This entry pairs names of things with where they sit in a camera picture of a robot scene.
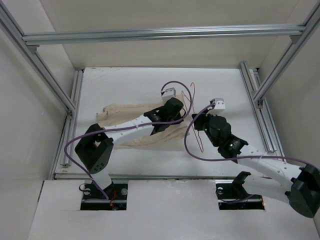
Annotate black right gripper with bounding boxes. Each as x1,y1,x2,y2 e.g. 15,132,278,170
192,108,219,148

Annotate pink wire hanger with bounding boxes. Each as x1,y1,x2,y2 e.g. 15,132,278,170
181,82,205,153

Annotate beige trousers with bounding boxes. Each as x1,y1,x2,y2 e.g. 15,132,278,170
96,92,192,152

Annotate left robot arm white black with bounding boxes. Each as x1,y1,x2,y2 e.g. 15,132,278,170
74,97,184,200

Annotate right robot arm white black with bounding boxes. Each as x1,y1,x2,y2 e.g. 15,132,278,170
192,113,320,218

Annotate white foam front board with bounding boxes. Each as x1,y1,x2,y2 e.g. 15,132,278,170
28,180,319,240

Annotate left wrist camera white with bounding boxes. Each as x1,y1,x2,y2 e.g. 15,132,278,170
160,87,176,105

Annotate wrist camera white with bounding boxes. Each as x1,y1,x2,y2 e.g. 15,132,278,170
160,87,176,105
210,98,226,111

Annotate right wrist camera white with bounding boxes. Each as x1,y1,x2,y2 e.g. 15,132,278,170
210,98,226,111

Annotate aluminium frame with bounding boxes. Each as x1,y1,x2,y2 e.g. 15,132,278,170
0,0,320,181

